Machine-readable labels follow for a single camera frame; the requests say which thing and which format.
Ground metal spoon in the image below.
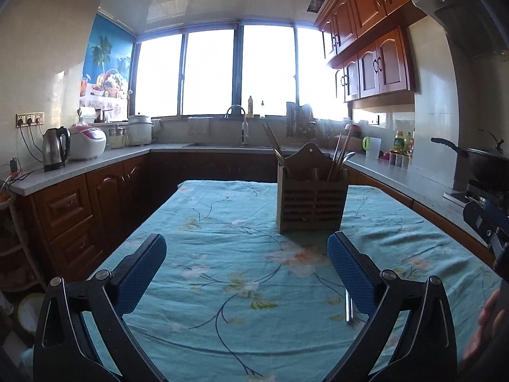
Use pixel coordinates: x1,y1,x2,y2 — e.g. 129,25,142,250
340,151,356,167

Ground wooden utensil holder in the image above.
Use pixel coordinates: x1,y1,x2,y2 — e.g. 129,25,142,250
276,142,349,233

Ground chrome kitchen faucet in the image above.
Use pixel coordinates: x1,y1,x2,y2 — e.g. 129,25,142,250
224,104,248,145

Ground white red rice cooker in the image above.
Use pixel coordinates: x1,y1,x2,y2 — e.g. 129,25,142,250
69,126,107,160

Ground upper wooden wall cabinets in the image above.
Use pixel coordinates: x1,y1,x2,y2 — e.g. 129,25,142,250
315,0,425,108

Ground yellow dish soap bottle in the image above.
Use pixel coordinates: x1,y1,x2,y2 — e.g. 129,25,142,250
247,96,254,119

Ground kitchen window frame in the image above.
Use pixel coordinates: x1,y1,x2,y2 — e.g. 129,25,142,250
131,23,349,121

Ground range hood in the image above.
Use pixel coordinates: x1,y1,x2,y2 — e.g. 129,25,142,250
412,0,508,58

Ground kitchen sink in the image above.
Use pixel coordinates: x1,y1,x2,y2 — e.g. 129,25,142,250
184,142,271,150

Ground white round cooker pot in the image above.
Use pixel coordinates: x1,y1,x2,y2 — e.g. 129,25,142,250
126,115,153,147

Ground white pitcher green handle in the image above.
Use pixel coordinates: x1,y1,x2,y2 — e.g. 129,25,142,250
361,136,382,159

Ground person's right hand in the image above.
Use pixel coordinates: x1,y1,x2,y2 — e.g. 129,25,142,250
463,289,506,360

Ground pink stacked bowls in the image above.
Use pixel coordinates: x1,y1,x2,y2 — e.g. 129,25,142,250
344,123,363,153

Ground gas stove top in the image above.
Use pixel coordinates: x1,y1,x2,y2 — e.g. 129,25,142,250
443,180,508,225

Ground green label drink bottle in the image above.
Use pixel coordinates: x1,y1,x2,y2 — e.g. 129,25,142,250
393,130,406,153

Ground black wok with handle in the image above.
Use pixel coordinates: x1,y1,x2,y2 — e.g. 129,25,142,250
430,129,508,192

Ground steel electric kettle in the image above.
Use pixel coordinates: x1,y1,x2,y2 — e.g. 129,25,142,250
41,126,71,172

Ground tropical fruit window poster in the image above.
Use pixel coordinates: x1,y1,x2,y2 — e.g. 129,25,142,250
79,14,136,122

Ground seasoning jars set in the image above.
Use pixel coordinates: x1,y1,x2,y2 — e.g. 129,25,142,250
389,151,412,169

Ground wall power outlet strip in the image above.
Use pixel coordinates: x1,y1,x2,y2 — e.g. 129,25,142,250
15,112,45,128

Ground chopstick standing in holder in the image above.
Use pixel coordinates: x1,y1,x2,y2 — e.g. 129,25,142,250
262,122,283,154

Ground teal floral tablecloth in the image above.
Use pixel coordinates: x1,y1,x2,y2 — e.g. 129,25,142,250
103,180,499,381

